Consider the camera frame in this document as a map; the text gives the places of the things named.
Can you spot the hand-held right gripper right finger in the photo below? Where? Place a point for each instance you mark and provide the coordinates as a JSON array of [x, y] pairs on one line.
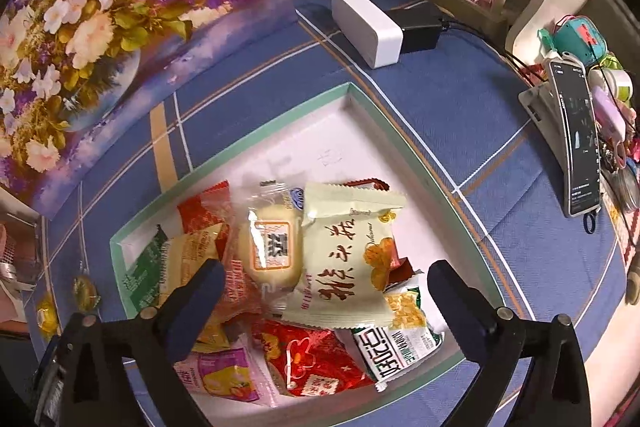
[[455, 302]]

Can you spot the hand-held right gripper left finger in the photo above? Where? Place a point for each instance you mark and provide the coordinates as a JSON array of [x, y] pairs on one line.
[[197, 307]]

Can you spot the golden yellow snack packet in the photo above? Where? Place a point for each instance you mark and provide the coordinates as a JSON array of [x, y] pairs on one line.
[[190, 254]]

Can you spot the dark green snack packet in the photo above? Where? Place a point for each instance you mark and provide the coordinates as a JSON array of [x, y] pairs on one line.
[[142, 274]]

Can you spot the white green snack packet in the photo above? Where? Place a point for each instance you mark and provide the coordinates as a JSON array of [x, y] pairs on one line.
[[400, 342]]

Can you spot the pink snack packet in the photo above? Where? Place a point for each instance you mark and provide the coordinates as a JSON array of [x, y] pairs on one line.
[[220, 372]]

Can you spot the clear bun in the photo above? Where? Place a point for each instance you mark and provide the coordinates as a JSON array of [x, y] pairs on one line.
[[272, 252]]

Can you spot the plain red snack packet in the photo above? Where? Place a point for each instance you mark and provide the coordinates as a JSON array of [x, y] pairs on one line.
[[205, 204]]

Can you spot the cream snack packet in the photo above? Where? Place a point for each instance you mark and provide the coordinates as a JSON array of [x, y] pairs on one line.
[[340, 277]]

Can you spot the red patterned snack packet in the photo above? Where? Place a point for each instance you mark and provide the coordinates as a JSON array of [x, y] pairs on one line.
[[310, 357]]

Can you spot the white tray with green rim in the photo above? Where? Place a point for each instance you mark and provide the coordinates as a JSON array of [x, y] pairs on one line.
[[320, 142]]

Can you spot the small green yellow snack packet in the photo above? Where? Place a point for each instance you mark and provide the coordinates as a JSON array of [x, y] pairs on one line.
[[85, 292]]

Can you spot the pink wrapped flower bouquet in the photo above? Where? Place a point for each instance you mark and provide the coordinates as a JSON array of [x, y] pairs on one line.
[[12, 267]]

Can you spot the blue plaid tablecloth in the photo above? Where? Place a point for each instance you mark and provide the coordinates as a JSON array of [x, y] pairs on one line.
[[450, 132]]

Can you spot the black smartphone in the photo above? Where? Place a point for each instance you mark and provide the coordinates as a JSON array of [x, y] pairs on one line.
[[577, 142]]

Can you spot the white phone stand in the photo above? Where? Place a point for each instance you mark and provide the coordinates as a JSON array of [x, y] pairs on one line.
[[542, 112]]

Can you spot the pile of colourful trinkets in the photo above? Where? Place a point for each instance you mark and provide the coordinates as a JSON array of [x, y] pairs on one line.
[[617, 117]]

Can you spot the black power adapter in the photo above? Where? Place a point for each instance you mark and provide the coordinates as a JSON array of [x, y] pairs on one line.
[[420, 27]]

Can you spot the white power strip box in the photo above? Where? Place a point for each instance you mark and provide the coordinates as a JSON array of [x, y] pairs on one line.
[[367, 27]]

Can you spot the flower painting canvas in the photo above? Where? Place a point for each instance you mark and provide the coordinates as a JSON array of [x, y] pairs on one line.
[[125, 7]]

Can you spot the teal toy camera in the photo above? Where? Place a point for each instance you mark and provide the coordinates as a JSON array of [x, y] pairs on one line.
[[575, 39]]

